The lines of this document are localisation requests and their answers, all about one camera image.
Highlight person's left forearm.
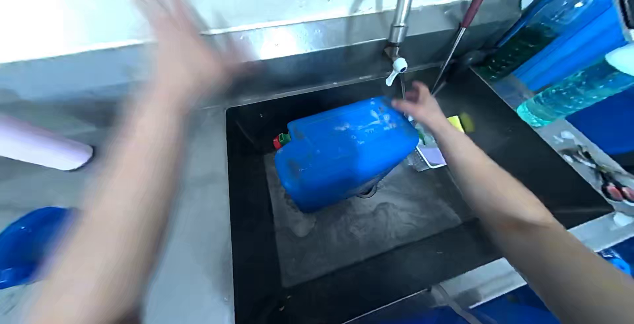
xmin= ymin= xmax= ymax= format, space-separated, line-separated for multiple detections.
xmin=27 ymin=86 xmax=194 ymax=324

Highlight steel sink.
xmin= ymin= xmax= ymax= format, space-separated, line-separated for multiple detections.
xmin=225 ymin=52 xmax=615 ymax=324

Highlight clear bottle, dark green liquid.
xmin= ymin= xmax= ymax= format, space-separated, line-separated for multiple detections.
xmin=478 ymin=0 xmax=596 ymax=82

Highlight person's right hand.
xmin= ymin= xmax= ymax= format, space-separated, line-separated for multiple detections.
xmin=391 ymin=81 xmax=449 ymax=131

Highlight grey hose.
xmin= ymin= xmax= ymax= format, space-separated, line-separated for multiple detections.
xmin=431 ymin=284 xmax=482 ymax=324

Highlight person's right forearm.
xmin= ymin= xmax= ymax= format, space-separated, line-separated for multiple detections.
xmin=432 ymin=116 xmax=634 ymax=324

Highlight large blue plastic container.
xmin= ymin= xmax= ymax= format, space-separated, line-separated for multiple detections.
xmin=495 ymin=0 xmax=630 ymax=93

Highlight yellow and green sponge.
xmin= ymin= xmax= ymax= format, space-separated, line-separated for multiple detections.
xmin=447 ymin=112 xmax=475 ymax=133

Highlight metal faucet with white handle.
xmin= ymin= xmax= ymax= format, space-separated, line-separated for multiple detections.
xmin=385 ymin=0 xmax=422 ymax=87

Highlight blue plastic jerrycan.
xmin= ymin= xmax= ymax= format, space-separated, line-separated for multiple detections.
xmin=273 ymin=96 xmax=420 ymax=214

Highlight blue plastic basin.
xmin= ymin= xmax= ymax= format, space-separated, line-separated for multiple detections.
xmin=0 ymin=206 xmax=77 ymax=290

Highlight long utensil with maroon handle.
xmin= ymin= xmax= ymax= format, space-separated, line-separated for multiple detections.
xmin=430 ymin=0 xmax=494 ymax=97

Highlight scissors with red handles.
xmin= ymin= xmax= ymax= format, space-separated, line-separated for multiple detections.
xmin=575 ymin=147 xmax=634 ymax=204

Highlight lavender cylindrical bottle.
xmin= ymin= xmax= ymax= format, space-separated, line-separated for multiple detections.
xmin=0 ymin=114 xmax=94 ymax=171

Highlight clear container with lavender item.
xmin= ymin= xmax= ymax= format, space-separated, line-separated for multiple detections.
xmin=407 ymin=121 xmax=447 ymax=172

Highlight person's left hand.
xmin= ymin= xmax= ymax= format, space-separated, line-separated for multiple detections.
xmin=141 ymin=0 xmax=258 ymax=102

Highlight bottle with teal liquid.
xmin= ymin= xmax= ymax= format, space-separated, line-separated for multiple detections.
xmin=516 ymin=42 xmax=634 ymax=128

